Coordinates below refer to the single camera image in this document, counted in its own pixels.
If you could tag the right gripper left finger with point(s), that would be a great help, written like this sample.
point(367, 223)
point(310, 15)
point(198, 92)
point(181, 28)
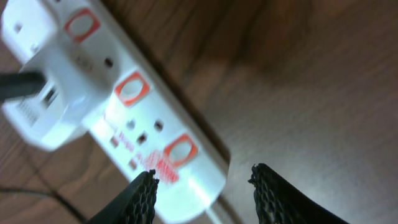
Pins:
point(134, 205)

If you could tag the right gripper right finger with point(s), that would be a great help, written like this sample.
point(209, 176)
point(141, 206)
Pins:
point(279, 202)

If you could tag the white USB charger plug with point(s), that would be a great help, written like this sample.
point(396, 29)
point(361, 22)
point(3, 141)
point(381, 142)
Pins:
point(59, 40)

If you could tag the white power strip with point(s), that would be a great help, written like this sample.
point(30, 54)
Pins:
point(143, 127)

